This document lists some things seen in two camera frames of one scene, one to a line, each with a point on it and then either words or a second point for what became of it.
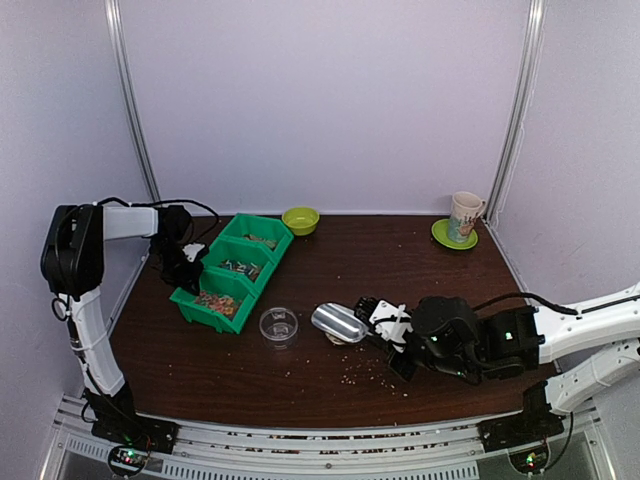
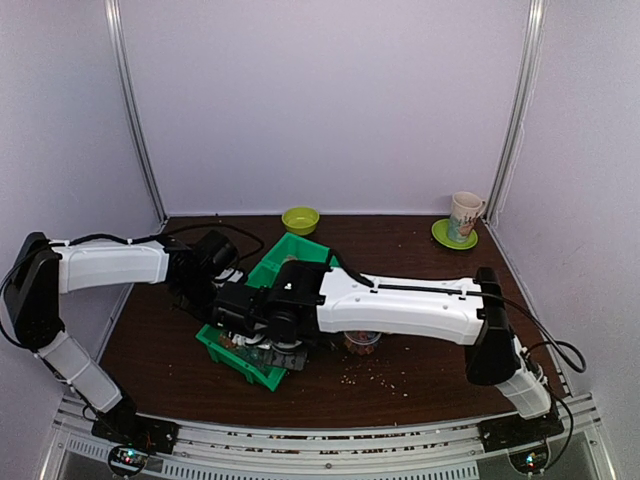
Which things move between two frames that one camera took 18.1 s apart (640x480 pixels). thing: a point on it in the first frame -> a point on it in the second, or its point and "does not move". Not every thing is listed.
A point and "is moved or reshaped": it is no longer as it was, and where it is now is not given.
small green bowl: (302, 221) does not move
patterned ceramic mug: (466, 207) does not move
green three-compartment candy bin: (233, 269) is moved or reshaped
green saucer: (440, 232) does not move
